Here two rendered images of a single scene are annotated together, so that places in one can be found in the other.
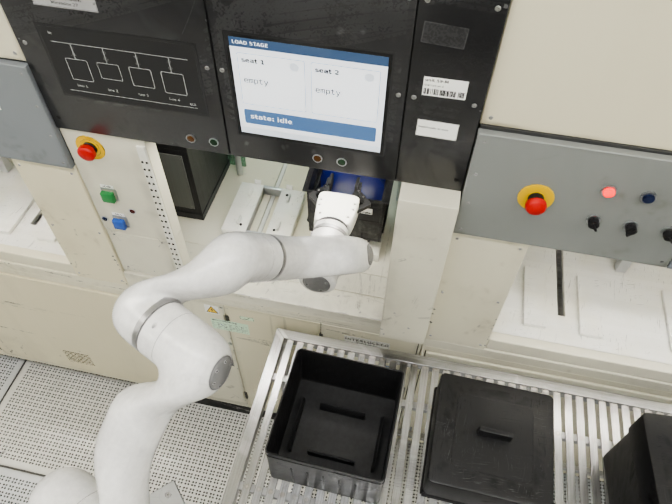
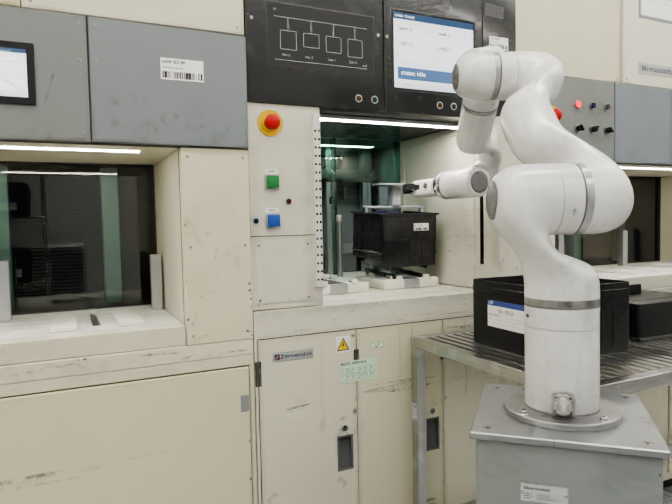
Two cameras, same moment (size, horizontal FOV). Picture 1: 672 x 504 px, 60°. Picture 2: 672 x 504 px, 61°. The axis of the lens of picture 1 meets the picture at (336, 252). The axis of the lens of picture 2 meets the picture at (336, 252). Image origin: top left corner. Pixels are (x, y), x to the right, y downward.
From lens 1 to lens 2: 1.76 m
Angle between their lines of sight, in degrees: 57
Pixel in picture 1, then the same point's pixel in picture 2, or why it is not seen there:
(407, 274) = not seen: hidden behind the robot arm
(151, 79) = (340, 45)
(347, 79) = (454, 39)
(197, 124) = (365, 84)
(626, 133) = (570, 70)
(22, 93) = (232, 62)
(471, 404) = not seen: hidden behind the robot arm
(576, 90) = (546, 45)
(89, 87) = (291, 55)
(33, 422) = not seen: outside the picture
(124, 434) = (543, 99)
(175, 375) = (546, 59)
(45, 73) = (258, 44)
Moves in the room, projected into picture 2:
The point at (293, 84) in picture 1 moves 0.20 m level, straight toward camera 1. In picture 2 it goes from (427, 45) to (486, 26)
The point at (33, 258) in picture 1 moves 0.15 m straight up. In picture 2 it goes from (131, 332) to (128, 268)
